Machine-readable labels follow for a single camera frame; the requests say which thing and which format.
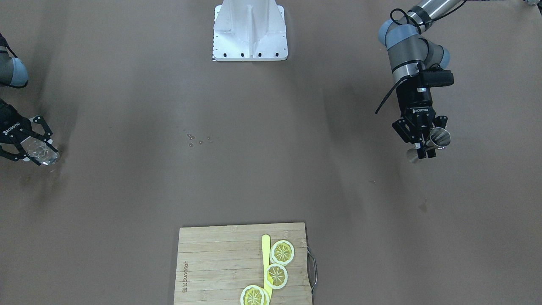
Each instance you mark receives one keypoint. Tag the white camera post base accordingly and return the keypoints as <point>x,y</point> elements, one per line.
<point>249,30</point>

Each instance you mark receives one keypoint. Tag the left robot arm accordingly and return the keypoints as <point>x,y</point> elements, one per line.
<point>418,65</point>

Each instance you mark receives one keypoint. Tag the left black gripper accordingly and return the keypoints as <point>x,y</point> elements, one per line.
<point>415,101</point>

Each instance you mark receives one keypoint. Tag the yellow plastic knife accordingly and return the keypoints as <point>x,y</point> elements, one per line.
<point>266,246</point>

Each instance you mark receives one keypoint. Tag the lemon slice three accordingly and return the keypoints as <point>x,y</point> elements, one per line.
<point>254,295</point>

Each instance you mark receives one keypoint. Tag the clear glass shaker cup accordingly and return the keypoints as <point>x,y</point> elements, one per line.
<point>34,148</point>

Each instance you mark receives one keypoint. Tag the steel measuring jigger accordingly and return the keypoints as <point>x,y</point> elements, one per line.
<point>439,137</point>

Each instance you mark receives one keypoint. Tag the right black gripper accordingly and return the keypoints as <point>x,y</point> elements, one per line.
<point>7,122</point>

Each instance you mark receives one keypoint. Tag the lemon slice one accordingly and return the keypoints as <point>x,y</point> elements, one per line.
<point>282,252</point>

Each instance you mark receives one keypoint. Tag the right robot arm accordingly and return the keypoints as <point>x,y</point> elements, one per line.
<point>13,74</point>

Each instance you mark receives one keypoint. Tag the lemon slice two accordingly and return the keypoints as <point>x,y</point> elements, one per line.
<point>275,276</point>

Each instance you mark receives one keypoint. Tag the bamboo cutting board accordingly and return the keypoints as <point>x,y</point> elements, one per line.
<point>215,264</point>

